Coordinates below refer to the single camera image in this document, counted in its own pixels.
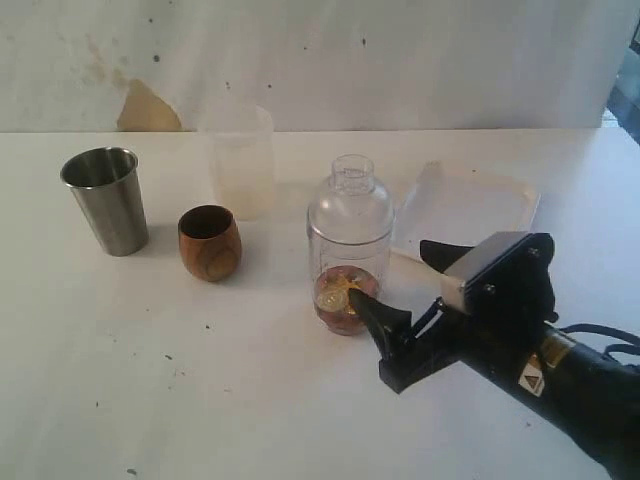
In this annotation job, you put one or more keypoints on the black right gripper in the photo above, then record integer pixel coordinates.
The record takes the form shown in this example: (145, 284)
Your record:
(512, 307)

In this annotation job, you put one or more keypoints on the gold coin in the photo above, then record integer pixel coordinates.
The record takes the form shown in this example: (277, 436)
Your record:
(335, 299)

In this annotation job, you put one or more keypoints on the clear plastic shaker cup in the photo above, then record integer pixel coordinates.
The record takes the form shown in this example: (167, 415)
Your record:
(333, 263)

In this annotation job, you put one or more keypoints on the clear dome shaker lid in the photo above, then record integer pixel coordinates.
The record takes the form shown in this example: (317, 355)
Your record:
(351, 206)

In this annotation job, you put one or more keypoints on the brown wooden cup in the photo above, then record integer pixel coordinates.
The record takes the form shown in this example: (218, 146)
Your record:
(209, 242)

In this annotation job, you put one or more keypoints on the stainless steel cup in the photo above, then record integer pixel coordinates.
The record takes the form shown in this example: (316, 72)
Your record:
(105, 184)

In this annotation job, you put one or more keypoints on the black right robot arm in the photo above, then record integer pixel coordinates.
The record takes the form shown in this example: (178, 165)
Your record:
(574, 380)

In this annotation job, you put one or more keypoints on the white rectangular tray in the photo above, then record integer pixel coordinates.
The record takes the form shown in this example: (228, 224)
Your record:
(460, 205)

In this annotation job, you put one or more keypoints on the translucent plastic container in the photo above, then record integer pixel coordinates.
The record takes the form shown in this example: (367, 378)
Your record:
(241, 159)

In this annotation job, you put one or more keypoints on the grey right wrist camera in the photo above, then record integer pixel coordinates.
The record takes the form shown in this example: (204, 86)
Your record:
(465, 273)

